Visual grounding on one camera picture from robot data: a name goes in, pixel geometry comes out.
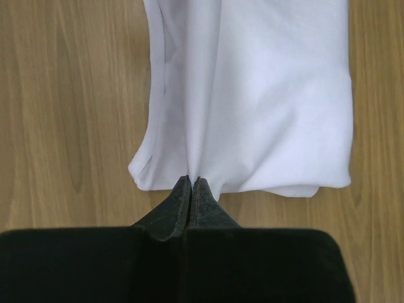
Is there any white t shirt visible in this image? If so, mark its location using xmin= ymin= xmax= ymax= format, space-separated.
xmin=129 ymin=1 xmax=354 ymax=197

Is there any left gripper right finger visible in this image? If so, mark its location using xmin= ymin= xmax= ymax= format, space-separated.
xmin=188 ymin=177 xmax=241 ymax=228

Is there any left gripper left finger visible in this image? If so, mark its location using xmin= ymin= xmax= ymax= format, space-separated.
xmin=133 ymin=176 xmax=192 ymax=242

